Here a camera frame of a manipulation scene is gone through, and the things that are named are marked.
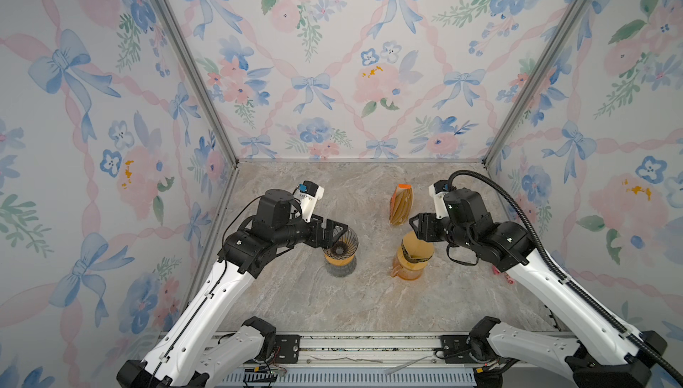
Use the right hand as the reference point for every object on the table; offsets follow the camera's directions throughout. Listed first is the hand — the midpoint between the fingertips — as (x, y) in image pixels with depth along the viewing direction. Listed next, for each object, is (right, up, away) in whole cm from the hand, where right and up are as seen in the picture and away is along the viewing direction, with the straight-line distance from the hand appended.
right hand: (417, 219), depth 72 cm
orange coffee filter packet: (+1, +3, +26) cm, 26 cm away
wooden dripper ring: (-22, -14, +9) cm, 27 cm away
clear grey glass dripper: (-20, -10, +11) cm, 24 cm away
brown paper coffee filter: (+2, -12, +10) cm, 15 cm away
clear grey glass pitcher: (-21, -18, +12) cm, 30 cm away
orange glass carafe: (0, -20, +15) cm, 25 cm away
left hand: (-22, 0, -4) cm, 23 cm away
